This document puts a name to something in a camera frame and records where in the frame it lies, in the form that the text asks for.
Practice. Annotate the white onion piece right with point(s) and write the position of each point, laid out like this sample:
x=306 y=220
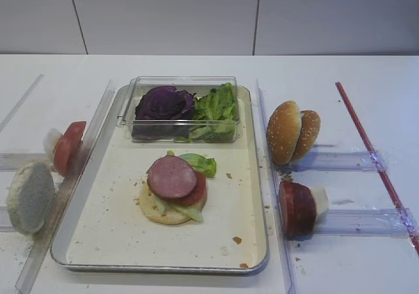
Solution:
x=321 y=200

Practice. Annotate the stack of sausage slices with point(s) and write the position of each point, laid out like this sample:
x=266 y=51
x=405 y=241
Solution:
x=298 y=209

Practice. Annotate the green lettuce in container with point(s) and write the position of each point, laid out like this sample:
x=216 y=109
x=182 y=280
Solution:
x=219 y=110

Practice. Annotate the clear plastic container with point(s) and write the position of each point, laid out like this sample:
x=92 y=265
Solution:
x=138 y=87

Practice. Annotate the white onion piece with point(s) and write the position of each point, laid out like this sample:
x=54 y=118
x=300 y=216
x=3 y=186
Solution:
x=50 y=141
x=321 y=200

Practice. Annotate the red straw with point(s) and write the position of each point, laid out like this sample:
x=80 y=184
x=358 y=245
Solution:
x=382 y=173

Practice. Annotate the clear holder upper left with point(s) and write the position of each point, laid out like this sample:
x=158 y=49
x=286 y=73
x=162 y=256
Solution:
x=11 y=162

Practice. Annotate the sesame bun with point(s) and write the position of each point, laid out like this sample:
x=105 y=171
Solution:
x=310 y=128
x=283 y=131

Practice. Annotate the tomato slice on bun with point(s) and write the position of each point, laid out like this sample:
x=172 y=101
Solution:
x=197 y=196

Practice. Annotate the purple cabbage leaf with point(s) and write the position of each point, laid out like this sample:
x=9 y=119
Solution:
x=163 y=103

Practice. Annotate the clear plastic rail right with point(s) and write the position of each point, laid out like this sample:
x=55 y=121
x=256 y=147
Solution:
x=283 y=244

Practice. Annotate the lettuce leaf on bun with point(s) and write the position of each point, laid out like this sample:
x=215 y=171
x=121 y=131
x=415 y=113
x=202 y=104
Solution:
x=199 y=163

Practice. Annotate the clear holder lower right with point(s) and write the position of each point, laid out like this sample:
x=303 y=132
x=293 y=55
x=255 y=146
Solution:
x=383 y=222

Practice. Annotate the pale bun bottoms left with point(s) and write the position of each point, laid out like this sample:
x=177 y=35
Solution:
x=31 y=193

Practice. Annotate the rear sesame bun top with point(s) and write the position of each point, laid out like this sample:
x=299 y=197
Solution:
x=310 y=128

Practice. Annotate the clear holder upper right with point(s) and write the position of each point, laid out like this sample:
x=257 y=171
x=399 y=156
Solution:
x=359 y=161

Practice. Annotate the bottom bun on tray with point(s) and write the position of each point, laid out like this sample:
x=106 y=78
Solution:
x=169 y=213

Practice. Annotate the tomato slices left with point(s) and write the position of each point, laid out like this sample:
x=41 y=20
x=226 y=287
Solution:
x=67 y=146

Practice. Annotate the front sesame bun top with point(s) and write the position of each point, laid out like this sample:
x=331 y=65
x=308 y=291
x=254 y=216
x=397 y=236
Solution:
x=283 y=131

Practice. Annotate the white onion piece left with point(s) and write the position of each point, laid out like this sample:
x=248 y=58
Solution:
x=50 y=141

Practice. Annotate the clear strip far left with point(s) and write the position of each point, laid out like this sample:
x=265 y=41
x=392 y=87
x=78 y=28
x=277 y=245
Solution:
x=21 y=101

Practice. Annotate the metal baking tray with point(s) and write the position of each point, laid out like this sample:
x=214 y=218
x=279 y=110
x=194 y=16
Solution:
x=104 y=228

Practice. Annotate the round sausage slice on bun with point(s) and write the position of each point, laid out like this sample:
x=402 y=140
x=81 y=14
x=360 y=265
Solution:
x=171 y=177

